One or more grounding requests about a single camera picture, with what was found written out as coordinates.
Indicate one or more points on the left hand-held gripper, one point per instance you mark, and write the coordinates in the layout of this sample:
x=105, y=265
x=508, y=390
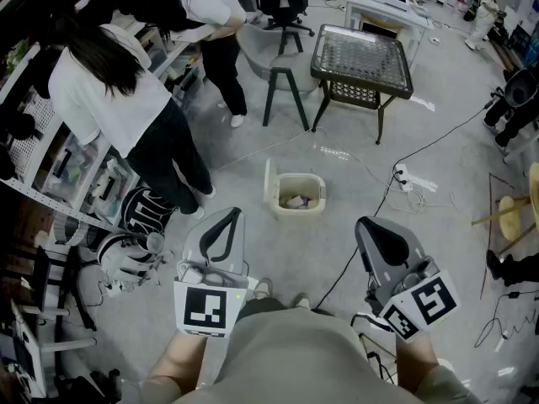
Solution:
x=204, y=309

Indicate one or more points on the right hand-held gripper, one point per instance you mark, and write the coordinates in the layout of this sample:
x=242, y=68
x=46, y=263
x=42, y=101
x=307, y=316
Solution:
x=429, y=301

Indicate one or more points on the white plastic bin lid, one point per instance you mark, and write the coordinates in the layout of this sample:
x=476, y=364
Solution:
x=270, y=181

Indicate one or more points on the cream plastic bin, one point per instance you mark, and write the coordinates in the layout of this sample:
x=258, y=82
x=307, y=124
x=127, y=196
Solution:
x=295, y=213

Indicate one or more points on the person's left forearm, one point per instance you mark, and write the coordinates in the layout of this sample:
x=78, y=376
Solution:
x=181, y=360

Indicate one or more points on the person's right forearm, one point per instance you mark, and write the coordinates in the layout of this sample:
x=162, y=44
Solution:
x=414, y=360

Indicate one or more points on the crumpled paper trash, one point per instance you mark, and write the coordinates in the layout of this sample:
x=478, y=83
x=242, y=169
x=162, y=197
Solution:
x=297, y=201

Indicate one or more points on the person's left shoe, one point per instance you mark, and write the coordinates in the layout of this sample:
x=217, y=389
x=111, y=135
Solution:
x=263, y=288

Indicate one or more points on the person's shoe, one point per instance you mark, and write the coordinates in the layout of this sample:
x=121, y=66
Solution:
x=302, y=300
x=263, y=288

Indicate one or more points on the white power strip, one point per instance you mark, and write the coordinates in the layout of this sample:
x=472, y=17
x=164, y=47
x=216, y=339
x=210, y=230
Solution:
x=403, y=178

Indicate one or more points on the white and black bag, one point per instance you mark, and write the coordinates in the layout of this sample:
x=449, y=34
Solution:
x=126, y=255

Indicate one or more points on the person's right shoe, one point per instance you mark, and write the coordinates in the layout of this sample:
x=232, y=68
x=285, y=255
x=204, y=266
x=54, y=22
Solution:
x=302, y=300

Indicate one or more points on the wooden stool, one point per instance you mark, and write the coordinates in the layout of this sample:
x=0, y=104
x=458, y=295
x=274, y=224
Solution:
x=511, y=221

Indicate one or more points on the person's beige shirt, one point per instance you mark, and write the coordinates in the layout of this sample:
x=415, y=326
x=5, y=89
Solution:
x=295, y=360

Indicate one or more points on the white shelf unit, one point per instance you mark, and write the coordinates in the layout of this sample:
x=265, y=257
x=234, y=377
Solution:
x=50, y=154

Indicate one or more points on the dark wicker glass-top table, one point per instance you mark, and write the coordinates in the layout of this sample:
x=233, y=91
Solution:
x=362, y=57

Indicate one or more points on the white table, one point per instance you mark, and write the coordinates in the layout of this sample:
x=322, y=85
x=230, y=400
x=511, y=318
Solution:
x=391, y=9

